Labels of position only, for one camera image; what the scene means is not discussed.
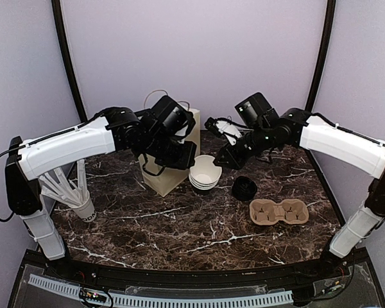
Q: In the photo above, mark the white cup holding straws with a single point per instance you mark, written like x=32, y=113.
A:
x=86, y=212

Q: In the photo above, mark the stack of black coffee lids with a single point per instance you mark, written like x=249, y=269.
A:
x=244, y=189

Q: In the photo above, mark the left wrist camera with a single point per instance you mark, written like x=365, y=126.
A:
x=181, y=135

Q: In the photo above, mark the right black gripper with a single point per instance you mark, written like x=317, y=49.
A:
x=230, y=156

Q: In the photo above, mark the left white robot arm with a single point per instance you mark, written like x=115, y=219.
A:
x=111, y=130

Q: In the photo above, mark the grey slotted cable duct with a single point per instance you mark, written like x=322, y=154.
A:
x=161, y=297

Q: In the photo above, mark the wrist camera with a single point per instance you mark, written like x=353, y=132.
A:
x=181, y=135
x=223, y=128

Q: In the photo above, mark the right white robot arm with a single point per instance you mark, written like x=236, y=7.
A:
x=263, y=129

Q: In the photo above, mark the cream paper bag with handles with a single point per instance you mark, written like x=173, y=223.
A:
x=177, y=126

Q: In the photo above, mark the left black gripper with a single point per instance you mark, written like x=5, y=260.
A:
x=187, y=160

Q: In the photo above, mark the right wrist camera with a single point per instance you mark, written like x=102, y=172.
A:
x=223, y=128

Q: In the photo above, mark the brown pulp cup carrier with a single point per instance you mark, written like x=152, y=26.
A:
x=267, y=212

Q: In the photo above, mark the right black corner post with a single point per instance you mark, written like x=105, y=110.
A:
x=322, y=54

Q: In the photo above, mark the black corner post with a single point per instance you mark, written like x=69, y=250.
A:
x=322, y=54
x=66, y=57

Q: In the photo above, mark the left black corner post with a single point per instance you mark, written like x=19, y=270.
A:
x=66, y=57

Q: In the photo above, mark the black front frame rail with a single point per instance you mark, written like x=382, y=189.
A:
x=297, y=275

